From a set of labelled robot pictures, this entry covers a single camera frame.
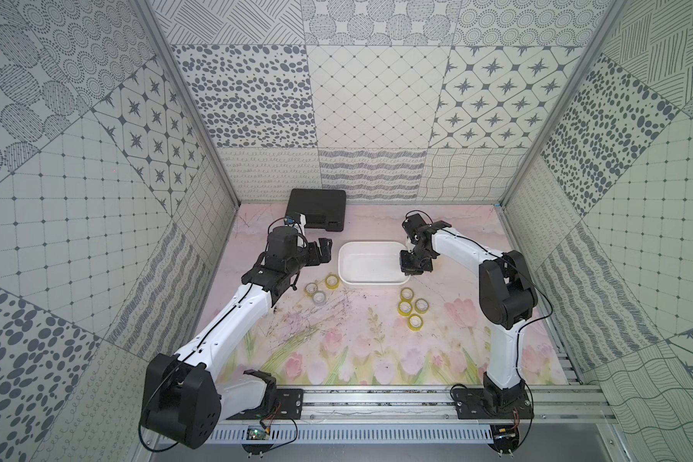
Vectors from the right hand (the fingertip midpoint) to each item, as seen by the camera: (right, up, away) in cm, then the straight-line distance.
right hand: (409, 274), depth 95 cm
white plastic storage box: (-12, +3, +6) cm, 14 cm away
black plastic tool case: (-32, +24, +20) cm, 44 cm away
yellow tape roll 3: (-2, -10, -3) cm, 11 cm away
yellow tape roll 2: (+3, -10, -3) cm, 11 cm away
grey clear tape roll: (-30, -7, -2) cm, 31 cm away
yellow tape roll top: (-1, -6, 0) cm, 6 cm away
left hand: (-29, +13, -14) cm, 35 cm away
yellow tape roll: (-26, -3, +3) cm, 27 cm away
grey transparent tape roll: (-33, -5, 0) cm, 33 cm away
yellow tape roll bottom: (+1, -14, -7) cm, 16 cm away
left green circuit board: (-43, -36, -24) cm, 61 cm away
